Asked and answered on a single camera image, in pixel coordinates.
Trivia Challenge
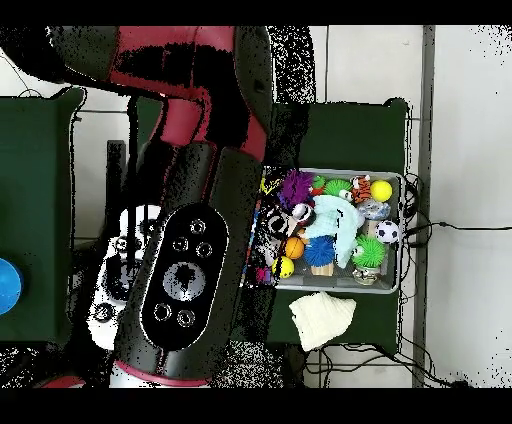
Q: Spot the dark green tablecloth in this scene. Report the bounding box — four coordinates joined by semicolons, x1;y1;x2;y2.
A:
126;83;409;355

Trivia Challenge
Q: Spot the clear mesh bin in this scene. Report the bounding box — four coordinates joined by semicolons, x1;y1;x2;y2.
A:
254;166;405;297

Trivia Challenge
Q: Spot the green spiky ball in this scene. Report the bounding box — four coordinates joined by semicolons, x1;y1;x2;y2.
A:
351;235;387;270

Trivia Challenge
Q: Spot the black and white soccer ball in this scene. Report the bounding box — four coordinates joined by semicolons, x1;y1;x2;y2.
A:
375;219;401;245

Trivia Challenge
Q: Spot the orange tiger plush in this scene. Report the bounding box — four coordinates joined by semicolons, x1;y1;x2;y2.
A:
350;175;373;205

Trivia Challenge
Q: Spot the yellow ball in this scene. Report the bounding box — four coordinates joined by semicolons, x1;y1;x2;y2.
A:
271;255;296;280

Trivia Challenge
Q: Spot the purple spiky ball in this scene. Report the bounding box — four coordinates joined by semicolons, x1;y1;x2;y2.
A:
276;168;315;211

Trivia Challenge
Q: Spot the small blue object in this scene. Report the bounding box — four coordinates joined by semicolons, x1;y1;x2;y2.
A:
0;258;24;317

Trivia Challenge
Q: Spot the black upright bar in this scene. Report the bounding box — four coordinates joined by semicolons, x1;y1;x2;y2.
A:
105;139;128;283

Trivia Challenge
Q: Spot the green covered side table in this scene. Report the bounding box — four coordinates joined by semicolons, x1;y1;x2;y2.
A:
0;86;89;347

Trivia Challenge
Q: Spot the mint green knit cloth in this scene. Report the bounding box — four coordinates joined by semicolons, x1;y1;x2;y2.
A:
303;194;366;269

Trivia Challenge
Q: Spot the cream knit cloth roll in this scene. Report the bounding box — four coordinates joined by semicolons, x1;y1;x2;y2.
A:
287;291;358;353

